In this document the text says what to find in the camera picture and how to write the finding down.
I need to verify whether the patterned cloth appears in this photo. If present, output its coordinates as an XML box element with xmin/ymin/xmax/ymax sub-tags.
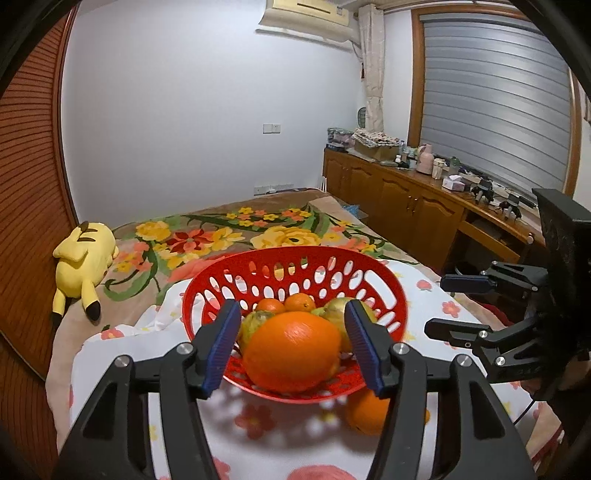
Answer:
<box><xmin>352</xmin><ymin>128</ymin><xmax>399</xmax><ymax>147</ymax></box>

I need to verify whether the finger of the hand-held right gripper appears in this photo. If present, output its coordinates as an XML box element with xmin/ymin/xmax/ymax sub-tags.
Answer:
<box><xmin>440</xmin><ymin>261</ymin><xmax>549</xmax><ymax>294</ymax></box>
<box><xmin>425</xmin><ymin>318</ymin><xmax>509</xmax><ymax>357</ymax></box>

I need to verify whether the yellow plush toy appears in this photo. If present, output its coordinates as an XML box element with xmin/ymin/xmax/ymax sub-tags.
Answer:
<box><xmin>51</xmin><ymin>220</ymin><xmax>120</xmax><ymax>329</ymax></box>

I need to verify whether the white air conditioner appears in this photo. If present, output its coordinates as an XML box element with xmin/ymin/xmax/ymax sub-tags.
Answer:
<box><xmin>256</xmin><ymin>0</ymin><xmax>358</xmax><ymax>44</ymax></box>

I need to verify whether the black cable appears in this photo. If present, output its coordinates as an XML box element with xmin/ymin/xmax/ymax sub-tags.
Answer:
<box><xmin>512</xmin><ymin>398</ymin><xmax>539</xmax><ymax>428</ymax></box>

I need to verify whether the beige curtain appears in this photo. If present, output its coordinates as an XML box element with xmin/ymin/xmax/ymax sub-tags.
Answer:
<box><xmin>358</xmin><ymin>4</ymin><xmax>386</xmax><ymax>134</ymax></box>

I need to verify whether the grey window blind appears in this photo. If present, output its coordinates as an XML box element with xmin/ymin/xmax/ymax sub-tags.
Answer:
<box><xmin>418</xmin><ymin>11</ymin><xmax>578</xmax><ymax>195</ymax></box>

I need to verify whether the cardboard box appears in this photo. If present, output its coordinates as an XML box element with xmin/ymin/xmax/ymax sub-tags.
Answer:
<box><xmin>353</xmin><ymin>141</ymin><xmax>400</xmax><ymax>162</ymax></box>

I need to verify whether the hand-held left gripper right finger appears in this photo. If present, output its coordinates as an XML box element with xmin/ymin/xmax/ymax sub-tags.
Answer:
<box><xmin>344</xmin><ymin>299</ymin><xmax>539</xmax><ymax>480</ymax></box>

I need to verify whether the floral blanket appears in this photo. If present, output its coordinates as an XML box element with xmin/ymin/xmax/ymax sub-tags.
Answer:
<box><xmin>45</xmin><ymin>188</ymin><xmax>566</xmax><ymax>462</ymax></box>

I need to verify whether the red perforated plastic basket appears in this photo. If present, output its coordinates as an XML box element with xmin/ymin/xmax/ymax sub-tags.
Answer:
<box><xmin>181</xmin><ymin>246</ymin><xmax>408</xmax><ymax>406</ymax></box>

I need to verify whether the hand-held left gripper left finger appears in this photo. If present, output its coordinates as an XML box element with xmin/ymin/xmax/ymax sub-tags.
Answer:
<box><xmin>51</xmin><ymin>299</ymin><xmax>242</xmax><ymax>480</ymax></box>

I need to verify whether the clear storage box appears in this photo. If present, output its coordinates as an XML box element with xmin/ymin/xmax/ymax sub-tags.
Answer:
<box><xmin>327</xmin><ymin>127</ymin><xmax>356</xmax><ymax>152</ymax></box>

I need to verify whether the wooden cabinet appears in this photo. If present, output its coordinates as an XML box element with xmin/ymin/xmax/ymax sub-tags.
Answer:
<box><xmin>322</xmin><ymin>147</ymin><xmax>550</xmax><ymax>282</ymax></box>

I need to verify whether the wooden louvered door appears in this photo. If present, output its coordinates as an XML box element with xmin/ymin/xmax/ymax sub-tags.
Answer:
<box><xmin>0</xmin><ymin>4</ymin><xmax>81</xmax><ymax>384</ymax></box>

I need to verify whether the large orange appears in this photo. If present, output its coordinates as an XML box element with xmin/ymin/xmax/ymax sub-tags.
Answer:
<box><xmin>243</xmin><ymin>311</ymin><xmax>342</xmax><ymax>394</ymax></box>
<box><xmin>345</xmin><ymin>390</ymin><xmax>393</xmax><ymax>436</ymax></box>

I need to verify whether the white fruit print towel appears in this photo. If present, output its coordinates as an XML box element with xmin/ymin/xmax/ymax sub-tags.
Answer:
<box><xmin>69</xmin><ymin>258</ymin><xmax>546</xmax><ymax>480</ymax></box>

